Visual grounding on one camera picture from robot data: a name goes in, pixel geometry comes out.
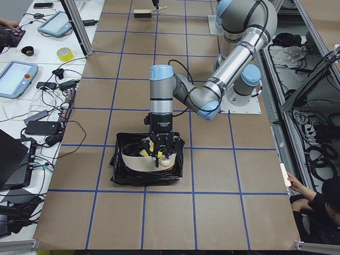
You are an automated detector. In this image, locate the blue teach pendant far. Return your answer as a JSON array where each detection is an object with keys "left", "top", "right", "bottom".
[{"left": 37, "top": 11, "right": 72, "bottom": 38}]

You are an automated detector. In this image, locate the white hand brush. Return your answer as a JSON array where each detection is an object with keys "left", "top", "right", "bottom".
[{"left": 133, "top": 5, "right": 168, "bottom": 18}]

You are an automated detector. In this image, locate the seated person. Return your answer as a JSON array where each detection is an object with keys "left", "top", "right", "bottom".
[{"left": 287, "top": 173, "right": 339, "bottom": 245}]

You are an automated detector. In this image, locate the black power brick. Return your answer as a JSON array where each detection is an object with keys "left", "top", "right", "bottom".
[{"left": 25, "top": 121, "right": 61, "bottom": 135}]

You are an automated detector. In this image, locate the aluminium frame post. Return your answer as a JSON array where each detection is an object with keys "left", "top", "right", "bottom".
[{"left": 61, "top": 0, "right": 93, "bottom": 58}]

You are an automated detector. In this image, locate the yellow tape roll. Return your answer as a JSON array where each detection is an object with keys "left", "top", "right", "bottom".
[{"left": 56, "top": 47, "right": 74, "bottom": 62}]

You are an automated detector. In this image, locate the black laptop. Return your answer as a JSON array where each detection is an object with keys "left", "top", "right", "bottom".
[{"left": 1, "top": 131, "right": 37, "bottom": 191}]

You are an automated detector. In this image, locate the blue teach pendant near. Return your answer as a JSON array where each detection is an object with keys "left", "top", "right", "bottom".
[{"left": 1, "top": 61, "right": 38, "bottom": 99}]

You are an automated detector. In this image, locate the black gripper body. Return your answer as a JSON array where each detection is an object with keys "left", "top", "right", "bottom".
[{"left": 144, "top": 113, "right": 174, "bottom": 149}]

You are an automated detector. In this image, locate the black power adapter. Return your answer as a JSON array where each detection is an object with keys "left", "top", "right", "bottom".
[{"left": 82, "top": 19, "right": 98, "bottom": 27}]

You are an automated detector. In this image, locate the black small bowl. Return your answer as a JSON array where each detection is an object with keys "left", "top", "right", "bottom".
[{"left": 21, "top": 46, "right": 35, "bottom": 56}]

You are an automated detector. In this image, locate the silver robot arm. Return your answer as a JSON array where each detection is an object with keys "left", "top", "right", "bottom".
[{"left": 142, "top": 1, "right": 277, "bottom": 167}]

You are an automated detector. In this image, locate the white cloth rag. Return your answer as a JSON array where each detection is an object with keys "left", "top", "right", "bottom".
[{"left": 273, "top": 46, "right": 307, "bottom": 68}]

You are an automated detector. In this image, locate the blue teach pendant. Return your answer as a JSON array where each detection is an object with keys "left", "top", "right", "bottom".
[
  {"left": 1, "top": 61, "right": 38, "bottom": 99},
  {"left": 37, "top": 11, "right": 72, "bottom": 38}
]

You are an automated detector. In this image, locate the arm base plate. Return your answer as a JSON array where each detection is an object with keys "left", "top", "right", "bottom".
[
  {"left": 208, "top": 15, "right": 224, "bottom": 36},
  {"left": 220, "top": 80, "right": 262, "bottom": 115}
]

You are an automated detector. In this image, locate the black-lined trash bin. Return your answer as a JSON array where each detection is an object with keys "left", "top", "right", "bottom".
[{"left": 110, "top": 132, "right": 184, "bottom": 186}]

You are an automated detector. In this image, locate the white smartphone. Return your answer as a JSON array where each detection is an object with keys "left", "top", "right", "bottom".
[{"left": 279, "top": 163, "right": 291, "bottom": 188}]

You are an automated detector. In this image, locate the beige plastic dustpan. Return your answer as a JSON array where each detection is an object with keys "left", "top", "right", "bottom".
[{"left": 121, "top": 140, "right": 176, "bottom": 172}]

